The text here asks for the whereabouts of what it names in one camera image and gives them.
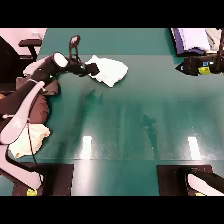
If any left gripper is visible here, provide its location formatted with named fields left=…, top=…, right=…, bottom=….
left=67, top=59, right=101, bottom=78

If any grey garment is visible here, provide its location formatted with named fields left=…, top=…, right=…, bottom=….
left=204, top=28, right=223, bottom=53

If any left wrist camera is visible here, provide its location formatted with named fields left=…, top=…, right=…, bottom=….
left=68, top=34, right=83, bottom=64

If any pale lilac garment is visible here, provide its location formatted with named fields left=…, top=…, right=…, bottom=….
left=178, top=28, right=212, bottom=51

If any cream garment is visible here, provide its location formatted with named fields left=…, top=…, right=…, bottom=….
left=7, top=123, right=52, bottom=160

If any black cable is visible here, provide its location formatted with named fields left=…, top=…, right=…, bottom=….
left=25, top=119, right=45, bottom=188

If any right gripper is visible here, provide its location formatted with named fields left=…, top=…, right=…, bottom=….
left=175, top=55, right=215, bottom=77

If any brown garment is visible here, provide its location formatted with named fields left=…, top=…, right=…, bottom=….
left=0, top=76, right=61, bottom=135

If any white T-shirt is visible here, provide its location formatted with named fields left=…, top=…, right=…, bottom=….
left=84, top=54, right=130, bottom=89

